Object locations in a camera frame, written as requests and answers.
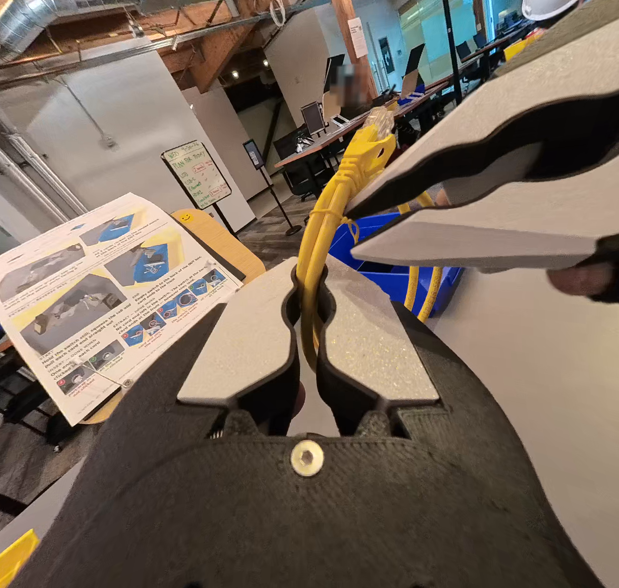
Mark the small yellow plastic bin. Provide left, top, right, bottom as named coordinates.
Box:
left=504, top=32, right=545, bottom=62

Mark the person's right hand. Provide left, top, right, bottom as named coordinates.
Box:
left=548, top=262, right=606, bottom=299

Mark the yellow ethernet cable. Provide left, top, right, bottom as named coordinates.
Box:
left=296, top=104, right=443, bottom=371

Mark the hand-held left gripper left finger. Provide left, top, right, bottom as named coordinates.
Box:
left=177, top=257, right=300, bottom=436

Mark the metal wall conduit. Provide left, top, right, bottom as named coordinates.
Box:
left=57, top=76, right=118, bottom=150

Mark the large yellow plastic bin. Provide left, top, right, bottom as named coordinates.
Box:
left=0, top=529, right=40, bottom=588

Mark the black sign stand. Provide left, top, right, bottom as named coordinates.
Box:
left=243, top=139, right=303, bottom=237

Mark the wood-edged desk with monitor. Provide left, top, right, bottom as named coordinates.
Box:
left=275, top=112, right=388, bottom=202

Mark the blue plastic storage bin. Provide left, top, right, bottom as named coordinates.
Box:
left=329, top=213, right=465, bottom=318

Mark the black office chair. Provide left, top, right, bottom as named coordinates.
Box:
left=273, top=124, right=334, bottom=202

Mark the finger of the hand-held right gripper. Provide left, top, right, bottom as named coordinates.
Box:
left=350, top=165, right=619, bottom=273
left=346, top=29, right=619, bottom=219

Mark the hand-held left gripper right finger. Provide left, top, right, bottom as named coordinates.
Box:
left=317, top=259, right=441, bottom=436

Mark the black pole stand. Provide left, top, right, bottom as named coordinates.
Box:
left=437, top=0, right=462, bottom=105

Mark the printed instruction sheet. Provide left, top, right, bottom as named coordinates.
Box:
left=0, top=192, right=244, bottom=426

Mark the whiteboard with handwriting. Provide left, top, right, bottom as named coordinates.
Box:
left=161, top=139, right=238, bottom=237

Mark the instruction sheet on stand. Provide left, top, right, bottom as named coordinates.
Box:
left=77, top=208, right=267, bottom=425

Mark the small upright monitor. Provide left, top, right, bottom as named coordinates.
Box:
left=301, top=102, right=324, bottom=136

